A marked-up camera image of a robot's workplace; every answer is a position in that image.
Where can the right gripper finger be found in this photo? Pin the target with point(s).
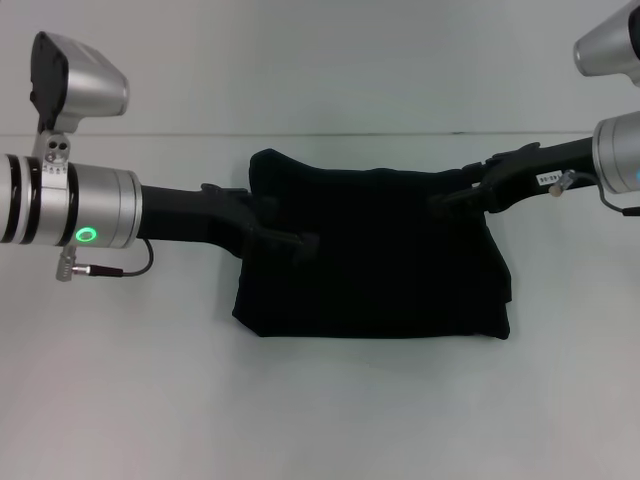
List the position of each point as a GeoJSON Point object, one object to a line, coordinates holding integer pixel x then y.
{"type": "Point", "coordinates": [457, 200]}
{"type": "Point", "coordinates": [480, 167]}

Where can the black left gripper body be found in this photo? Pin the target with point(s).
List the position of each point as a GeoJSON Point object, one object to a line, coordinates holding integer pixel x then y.
{"type": "Point", "coordinates": [195, 215]}

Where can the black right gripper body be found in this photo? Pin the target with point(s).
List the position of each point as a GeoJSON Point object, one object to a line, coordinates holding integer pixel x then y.
{"type": "Point", "coordinates": [540, 170]}

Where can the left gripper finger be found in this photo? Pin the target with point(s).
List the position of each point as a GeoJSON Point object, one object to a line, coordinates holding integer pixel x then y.
{"type": "Point", "coordinates": [267, 205]}
{"type": "Point", "coordinates": [292, 242]}

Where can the black shirt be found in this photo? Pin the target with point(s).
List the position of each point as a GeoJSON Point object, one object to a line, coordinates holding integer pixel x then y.
{"type": "Point", "coordinates": [375, 260]}

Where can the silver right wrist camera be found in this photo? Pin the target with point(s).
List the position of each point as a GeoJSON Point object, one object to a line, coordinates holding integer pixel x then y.
{"type": "Point", "coordinates": [610, 40]}

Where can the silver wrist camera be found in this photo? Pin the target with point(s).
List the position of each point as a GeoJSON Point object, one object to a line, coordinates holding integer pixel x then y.
{"type": "Point", "coordinates": [610, 40]}
{"type": "Point", "coordinates": [75, 85]}

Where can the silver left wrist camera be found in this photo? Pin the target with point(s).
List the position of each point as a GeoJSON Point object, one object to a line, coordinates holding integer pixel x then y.
{"type": "Point", "coordinates": [75, 85]}

